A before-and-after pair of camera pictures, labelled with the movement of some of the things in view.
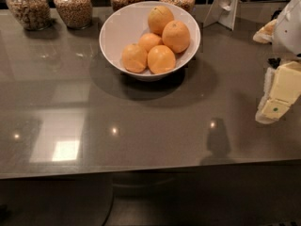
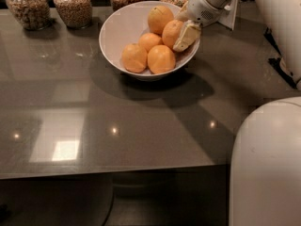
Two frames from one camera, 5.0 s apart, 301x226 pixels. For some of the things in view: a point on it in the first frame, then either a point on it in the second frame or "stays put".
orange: (161, 59) stays put
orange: (176, 36) stays put
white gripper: (289, 32) -> (202, 8)
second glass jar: (74, 5) stays put
